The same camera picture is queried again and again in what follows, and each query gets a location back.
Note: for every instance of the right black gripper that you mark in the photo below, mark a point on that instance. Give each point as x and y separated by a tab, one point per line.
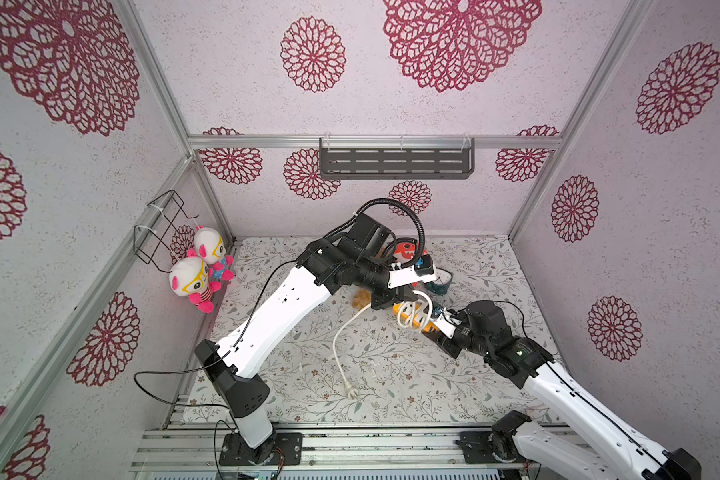
442	339

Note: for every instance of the grey wall shelf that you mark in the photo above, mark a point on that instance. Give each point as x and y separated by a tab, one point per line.
399	163

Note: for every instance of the pink white plush doll front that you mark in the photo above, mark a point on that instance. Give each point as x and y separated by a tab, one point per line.
190	278

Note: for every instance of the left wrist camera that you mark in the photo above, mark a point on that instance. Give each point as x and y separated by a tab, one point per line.
424	270

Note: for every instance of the black wire basket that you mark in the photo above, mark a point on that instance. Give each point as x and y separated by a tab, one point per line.
163	241

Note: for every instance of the orange power strip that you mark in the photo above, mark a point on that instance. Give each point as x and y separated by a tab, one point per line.
414	316

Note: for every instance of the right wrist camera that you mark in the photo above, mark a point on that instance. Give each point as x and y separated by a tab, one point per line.
447	323

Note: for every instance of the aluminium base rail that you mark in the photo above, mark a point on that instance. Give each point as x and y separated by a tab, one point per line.
328	451

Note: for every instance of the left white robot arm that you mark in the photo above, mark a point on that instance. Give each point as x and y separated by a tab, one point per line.
353	253

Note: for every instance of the teal alarm clock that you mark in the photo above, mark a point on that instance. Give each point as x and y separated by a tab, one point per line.
441	284

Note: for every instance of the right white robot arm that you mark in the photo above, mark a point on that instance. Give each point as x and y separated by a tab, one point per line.
613	449

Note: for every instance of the pink white plush doll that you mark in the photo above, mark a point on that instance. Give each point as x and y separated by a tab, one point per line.
209	246
190	278

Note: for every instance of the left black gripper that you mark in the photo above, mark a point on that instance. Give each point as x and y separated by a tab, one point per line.
392	296

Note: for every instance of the brown gingerbread plush toy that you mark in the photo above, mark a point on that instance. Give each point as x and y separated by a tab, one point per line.
361	299

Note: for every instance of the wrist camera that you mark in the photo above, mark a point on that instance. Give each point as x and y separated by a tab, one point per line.
447	323
424	270

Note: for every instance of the pink white plush doll rear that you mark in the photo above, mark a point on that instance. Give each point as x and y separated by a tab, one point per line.
209	246

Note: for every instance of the red shark plush toy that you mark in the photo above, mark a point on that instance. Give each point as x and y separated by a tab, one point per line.
405	251

